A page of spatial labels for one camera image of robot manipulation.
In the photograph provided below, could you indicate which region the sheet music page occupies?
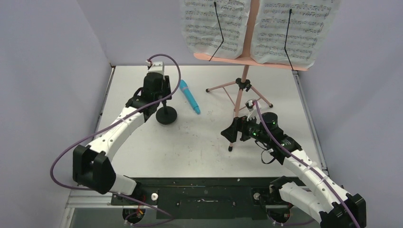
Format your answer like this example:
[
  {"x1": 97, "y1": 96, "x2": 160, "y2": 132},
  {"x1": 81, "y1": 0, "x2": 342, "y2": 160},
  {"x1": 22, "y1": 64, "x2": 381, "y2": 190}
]
[
  {"x1": 179, "y1": 0, "x2": 251, "y2": 59},
  {"x1": 250, "y1": 0, "x2": 341, "y2": 69}
]

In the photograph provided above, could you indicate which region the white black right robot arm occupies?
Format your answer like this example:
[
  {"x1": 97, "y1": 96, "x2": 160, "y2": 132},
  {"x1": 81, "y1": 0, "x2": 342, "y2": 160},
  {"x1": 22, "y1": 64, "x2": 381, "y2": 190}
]
[{"x1": 221, "y1": 112, "x2": 367, "y2": 228}]

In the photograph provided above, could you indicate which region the black microphone desk stand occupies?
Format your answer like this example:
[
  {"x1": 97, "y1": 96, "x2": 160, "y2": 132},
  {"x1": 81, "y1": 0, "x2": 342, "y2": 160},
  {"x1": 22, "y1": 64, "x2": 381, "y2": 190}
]
[{"x1": 156, "y1": 76, "x2": 177, "y2": 125}]

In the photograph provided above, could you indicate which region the blue toy microphone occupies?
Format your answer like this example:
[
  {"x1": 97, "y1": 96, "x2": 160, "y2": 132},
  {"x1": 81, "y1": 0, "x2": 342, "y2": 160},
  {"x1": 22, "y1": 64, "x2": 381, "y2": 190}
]
[{"x1": 179, "y1": 79, "x2": 201, "y2": 114}]

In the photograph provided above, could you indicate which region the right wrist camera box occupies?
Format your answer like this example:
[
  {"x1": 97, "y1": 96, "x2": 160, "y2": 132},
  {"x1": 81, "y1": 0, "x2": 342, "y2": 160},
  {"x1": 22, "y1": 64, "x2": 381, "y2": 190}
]
[{"x1": 245, "y1": 99, "x2": 257, "y2": 121}]

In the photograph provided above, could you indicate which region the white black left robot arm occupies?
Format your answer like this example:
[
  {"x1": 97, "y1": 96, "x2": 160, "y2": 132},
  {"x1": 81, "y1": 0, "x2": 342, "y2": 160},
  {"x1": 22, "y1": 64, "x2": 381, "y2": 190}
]
[{"x1": 73, "y1": 72, "x2": 171, "y2": 205}]

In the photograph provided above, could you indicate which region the aluminium mounting rail frame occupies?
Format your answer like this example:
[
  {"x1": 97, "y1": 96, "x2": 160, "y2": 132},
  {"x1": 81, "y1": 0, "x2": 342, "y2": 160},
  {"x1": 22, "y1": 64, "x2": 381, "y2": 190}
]
[{"x1": 61, "y1": 185, "x2": 350, "y2": 228}]

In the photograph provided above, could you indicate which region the pink folding music stand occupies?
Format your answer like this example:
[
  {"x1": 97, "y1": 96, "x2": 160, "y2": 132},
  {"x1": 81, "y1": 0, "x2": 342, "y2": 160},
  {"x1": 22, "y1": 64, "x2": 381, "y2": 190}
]
[{"x1": 193, "y1": 0, "x2": 309, "y2": 152}]

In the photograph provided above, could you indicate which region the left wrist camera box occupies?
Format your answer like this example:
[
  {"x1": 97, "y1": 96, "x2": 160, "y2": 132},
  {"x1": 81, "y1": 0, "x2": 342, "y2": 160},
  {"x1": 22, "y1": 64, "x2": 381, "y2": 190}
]
[{"x1": 146, "y1": 60, "x2": 164, "y2": 76}]

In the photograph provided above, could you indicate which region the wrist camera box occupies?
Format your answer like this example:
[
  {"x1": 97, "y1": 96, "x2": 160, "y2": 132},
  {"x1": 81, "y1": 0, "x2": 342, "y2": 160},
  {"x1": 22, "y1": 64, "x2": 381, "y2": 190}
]
[
  {"x1": 146, "y1": 60, "x2": 164, "y2": 76},
  {"x1": 245, "y1": 99, "x2": 257, "y2": 121}
]

